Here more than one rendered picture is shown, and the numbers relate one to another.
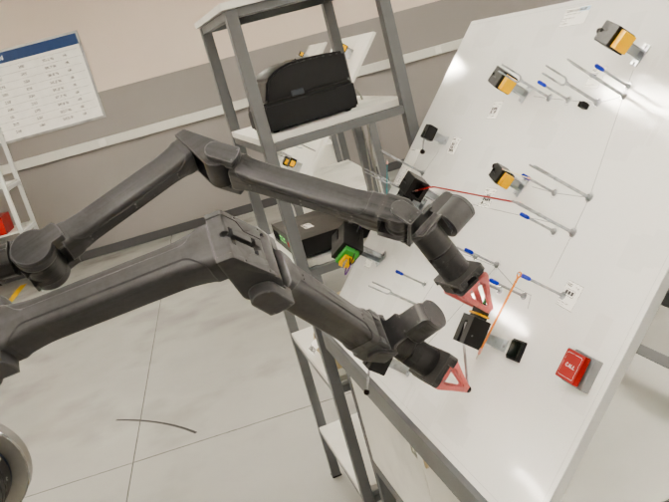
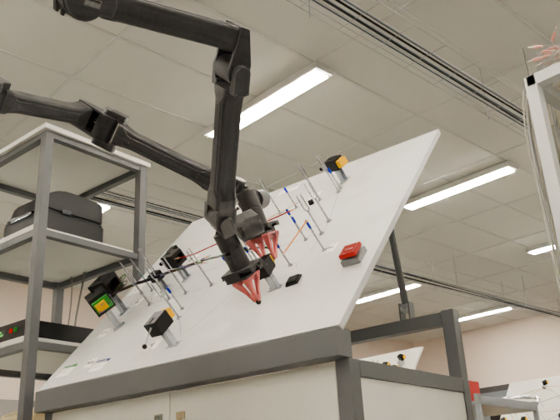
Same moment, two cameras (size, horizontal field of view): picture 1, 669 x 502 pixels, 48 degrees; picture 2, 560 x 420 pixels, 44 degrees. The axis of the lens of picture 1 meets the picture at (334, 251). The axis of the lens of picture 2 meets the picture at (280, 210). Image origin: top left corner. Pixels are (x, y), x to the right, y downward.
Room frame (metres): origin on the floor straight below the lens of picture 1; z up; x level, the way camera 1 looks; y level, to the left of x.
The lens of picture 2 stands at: (-0.15, 0.88, 0.53)
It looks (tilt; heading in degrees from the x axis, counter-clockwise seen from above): 22 degrees up; 322
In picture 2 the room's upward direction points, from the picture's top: 3 degrees counter-clockwise
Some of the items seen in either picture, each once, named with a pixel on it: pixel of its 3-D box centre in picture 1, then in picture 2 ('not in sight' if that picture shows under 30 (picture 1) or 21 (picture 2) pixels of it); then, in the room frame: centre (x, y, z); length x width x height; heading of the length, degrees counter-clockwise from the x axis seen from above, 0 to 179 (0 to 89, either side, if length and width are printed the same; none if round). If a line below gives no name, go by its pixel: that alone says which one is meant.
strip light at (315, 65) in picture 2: not in sight; (263, 105); (3.55, -1.95, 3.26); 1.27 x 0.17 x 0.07; 6
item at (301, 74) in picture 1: (297, 91); (55, 222); (2.42, -0.02, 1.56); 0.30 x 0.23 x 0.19; 105
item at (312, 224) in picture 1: (329, 226); (39, 341); (2.45, 0.00, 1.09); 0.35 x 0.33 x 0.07; 13
